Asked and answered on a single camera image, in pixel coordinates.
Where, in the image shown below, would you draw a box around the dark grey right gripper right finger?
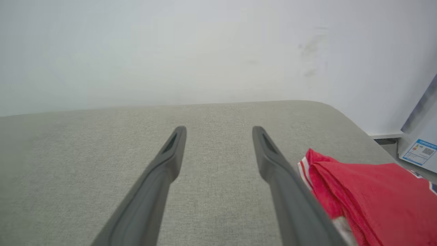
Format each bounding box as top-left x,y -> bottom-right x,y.
252,126 -> 349,246

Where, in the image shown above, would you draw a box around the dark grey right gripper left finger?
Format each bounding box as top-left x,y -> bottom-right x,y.
90,126 -> 187,246

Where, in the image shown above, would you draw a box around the red and white basketball jersey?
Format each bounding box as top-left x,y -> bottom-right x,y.
297,148 -> 437,246

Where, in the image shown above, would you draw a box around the blue white energy label sticker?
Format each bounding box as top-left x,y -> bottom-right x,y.
402,138 -> 437,166

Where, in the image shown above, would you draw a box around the white washing machine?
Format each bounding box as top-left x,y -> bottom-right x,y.
397,73 -> 437,173

